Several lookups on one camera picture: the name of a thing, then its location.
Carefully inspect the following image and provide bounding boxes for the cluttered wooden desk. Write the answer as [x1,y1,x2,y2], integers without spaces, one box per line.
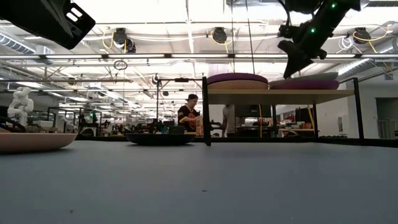
[277,119,315,132]

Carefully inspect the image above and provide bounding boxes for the grey horizontal pipe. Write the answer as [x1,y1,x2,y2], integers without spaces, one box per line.
[0,78,134,83]

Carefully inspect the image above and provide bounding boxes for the purple round plate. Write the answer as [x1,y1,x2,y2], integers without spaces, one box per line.
[206,72,269,85]
[269,79,340,91]

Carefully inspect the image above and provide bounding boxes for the black clamp device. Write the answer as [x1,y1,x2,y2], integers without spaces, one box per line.
[210,119,225,131]

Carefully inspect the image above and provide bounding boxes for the black table frame rail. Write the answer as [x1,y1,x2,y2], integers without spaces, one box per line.
[76,134,398,148]

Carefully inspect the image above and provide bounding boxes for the person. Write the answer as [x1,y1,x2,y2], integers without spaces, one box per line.
[221,105,237,138]
[177,93,203,137]

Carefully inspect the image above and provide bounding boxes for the black overhead camera stand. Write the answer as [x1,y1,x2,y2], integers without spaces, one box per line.
[156,77,203,127]

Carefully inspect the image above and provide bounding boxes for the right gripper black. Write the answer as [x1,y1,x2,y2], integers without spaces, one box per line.
[277,20,327,79]

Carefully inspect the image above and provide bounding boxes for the orange brown box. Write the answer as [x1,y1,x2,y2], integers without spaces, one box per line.
[195,115,205,137]

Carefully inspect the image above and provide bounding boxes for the dark computer monitor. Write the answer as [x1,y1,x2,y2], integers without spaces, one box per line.
[235,105,272,118]

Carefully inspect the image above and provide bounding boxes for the grey double door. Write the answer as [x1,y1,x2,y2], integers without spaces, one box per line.
[375,97,398,139]

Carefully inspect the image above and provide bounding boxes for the white round plate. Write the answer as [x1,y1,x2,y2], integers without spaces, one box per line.
[269,72,339,86]

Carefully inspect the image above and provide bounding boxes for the white building column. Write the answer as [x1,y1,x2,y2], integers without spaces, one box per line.
[207,63,232,138]

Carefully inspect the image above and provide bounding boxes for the black round plate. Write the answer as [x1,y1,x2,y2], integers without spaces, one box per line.
[125,133,197,146]

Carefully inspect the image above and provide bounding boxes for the yellow hanging strap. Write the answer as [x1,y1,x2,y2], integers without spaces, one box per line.
[307,105,315,129]

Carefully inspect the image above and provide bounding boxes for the black workstation frame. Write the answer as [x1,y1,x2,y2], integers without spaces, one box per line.
[46,107,103,133]

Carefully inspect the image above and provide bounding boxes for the dark hanging cable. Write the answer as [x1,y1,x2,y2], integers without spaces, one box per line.
[244,0,256,75]
[229,0,236,75]

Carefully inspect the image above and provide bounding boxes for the wooden shelf with black legs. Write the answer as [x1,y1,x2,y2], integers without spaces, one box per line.
[201,76,365,147]

